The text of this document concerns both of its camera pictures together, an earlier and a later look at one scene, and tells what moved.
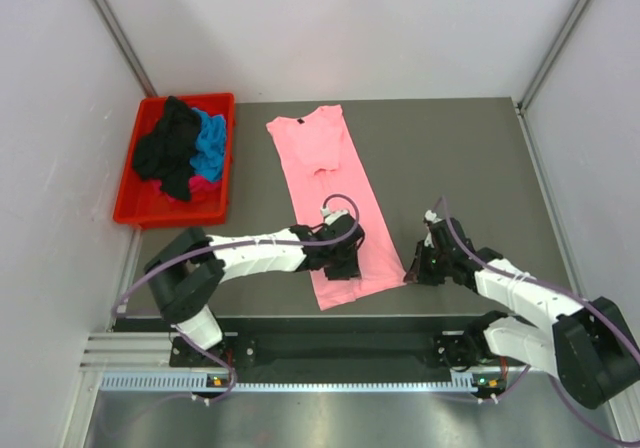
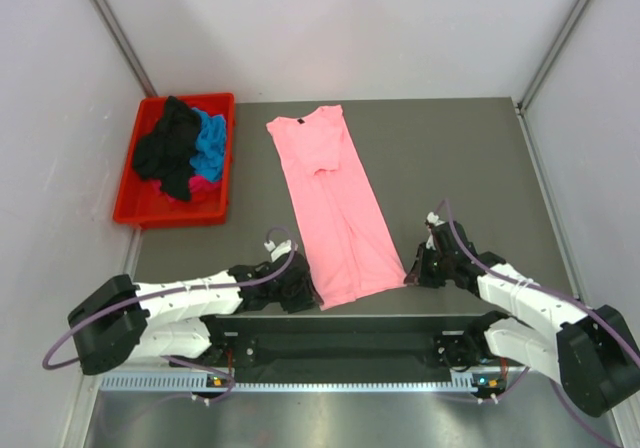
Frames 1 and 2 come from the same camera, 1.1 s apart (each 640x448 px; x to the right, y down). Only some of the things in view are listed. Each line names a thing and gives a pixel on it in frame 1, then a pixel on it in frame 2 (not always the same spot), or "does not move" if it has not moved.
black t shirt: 165,155 does not move
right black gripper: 418,273 does not move
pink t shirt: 316,158 does not move
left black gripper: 349,270 to 305,298
